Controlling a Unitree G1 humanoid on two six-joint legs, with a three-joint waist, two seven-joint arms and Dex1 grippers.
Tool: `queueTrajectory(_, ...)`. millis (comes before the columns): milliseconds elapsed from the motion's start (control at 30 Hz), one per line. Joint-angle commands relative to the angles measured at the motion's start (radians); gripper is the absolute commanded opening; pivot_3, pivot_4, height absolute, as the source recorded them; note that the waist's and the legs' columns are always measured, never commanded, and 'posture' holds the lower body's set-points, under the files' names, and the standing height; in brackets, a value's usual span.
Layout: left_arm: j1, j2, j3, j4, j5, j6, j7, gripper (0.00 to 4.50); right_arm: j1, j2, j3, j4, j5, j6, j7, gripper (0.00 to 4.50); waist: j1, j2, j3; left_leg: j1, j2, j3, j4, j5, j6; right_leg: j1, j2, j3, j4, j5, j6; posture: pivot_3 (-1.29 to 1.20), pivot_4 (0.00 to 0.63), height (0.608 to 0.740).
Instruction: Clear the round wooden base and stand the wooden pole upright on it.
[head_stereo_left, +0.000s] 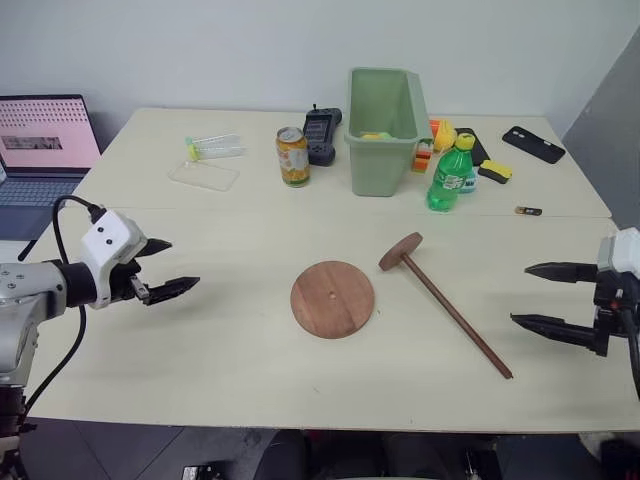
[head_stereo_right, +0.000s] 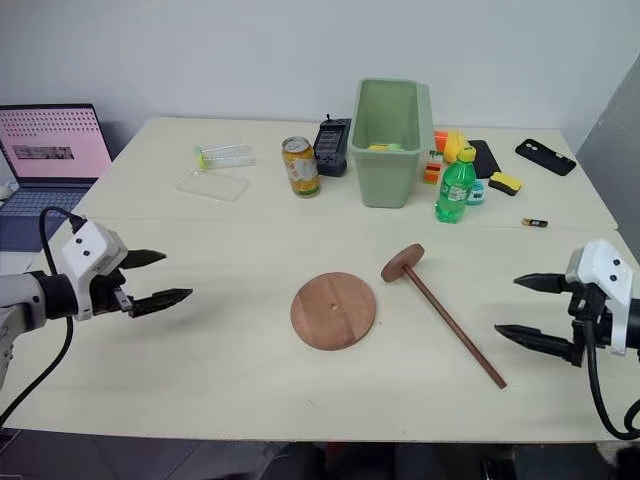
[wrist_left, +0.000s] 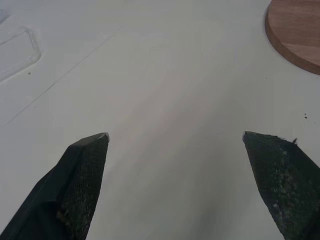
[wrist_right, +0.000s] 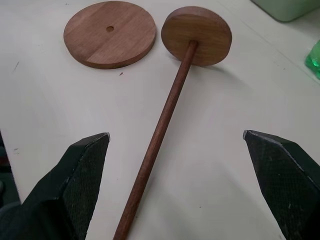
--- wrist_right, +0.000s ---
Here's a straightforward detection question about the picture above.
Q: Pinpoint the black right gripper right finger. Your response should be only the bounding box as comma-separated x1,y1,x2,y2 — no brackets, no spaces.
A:
242,129,320,240

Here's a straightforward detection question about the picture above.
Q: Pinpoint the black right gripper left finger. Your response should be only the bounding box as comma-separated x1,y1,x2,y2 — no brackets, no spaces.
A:
0,132,111,240

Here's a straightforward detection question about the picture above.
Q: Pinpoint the wooden rod with disc base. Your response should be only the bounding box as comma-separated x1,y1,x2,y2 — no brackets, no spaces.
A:
112,6,233,240

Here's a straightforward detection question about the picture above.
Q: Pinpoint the round wooden base with hole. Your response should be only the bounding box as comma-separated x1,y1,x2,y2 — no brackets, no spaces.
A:
63,1,157,70

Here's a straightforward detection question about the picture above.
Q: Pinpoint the green translucent plastic object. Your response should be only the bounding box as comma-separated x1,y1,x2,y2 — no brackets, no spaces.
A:
305,39,320,80

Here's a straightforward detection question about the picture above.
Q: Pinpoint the pale green container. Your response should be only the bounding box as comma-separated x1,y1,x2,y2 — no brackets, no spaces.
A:
250,0,320,23

